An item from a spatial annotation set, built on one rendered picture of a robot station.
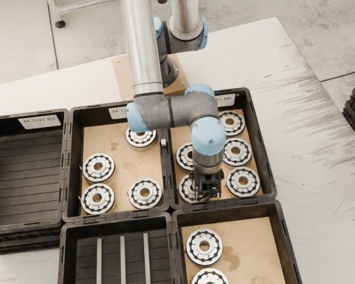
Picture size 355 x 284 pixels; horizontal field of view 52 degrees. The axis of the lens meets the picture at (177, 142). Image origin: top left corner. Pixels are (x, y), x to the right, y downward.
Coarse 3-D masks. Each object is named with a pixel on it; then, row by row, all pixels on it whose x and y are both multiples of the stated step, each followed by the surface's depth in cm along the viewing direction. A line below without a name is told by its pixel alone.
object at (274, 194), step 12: (168, 96) 119; (252, 108) 115; (252, 120) 113; (168, 144) 110; (264, 144) 108; (168, 156) 107; (264, 156) 106; (168, 168) 105; (168, 180) 103; (276, 192) 100; (180, 204) 99; (192, 204) 99; (204, 204) 99; (216, 204) 99
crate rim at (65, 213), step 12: (72, 108) 119; (84, 108) 119; (96, 108) 119; (72, 120) 116; (72, 132) 114; (168, 192) 102; (168, 204) 99; (84, 216) 99; (96, 216) 99; (108, 216) 98
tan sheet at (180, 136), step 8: (240, 112) 127; (176, 128) 124; (184, 128) 124; (176, 136) 123; (184, 136) 123; (248, 136) 121; (176, 144) 121; (176, 152) 120; (176, 168) 116; (224, 168) 115; (256, 168) 115; (176, 176) 115; (224, 176) 114; (176, 184) 113; (224, 184) 112; (224, 192) 111
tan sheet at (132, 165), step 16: (96, 128) 126; (112, 128) 126; (96, 144) 123; (112, 144) 123; (128, 160) 119; (144, 160) 119; (160, 160) 118; (128, 176) 116; (144, 176) 115; (160, 176) 115; (128, 208) 110
